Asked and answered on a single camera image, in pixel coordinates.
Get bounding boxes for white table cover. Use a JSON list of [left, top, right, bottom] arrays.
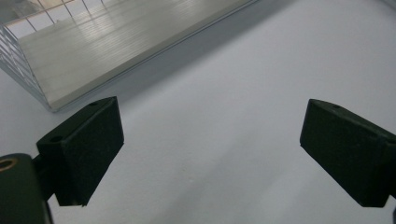
[[0, 0, 396, 224]]

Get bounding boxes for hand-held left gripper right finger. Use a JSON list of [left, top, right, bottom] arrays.
[[299, 98, 396, 208]]

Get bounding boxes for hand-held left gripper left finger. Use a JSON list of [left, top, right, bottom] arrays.
[[36, 96, 125, 207]]

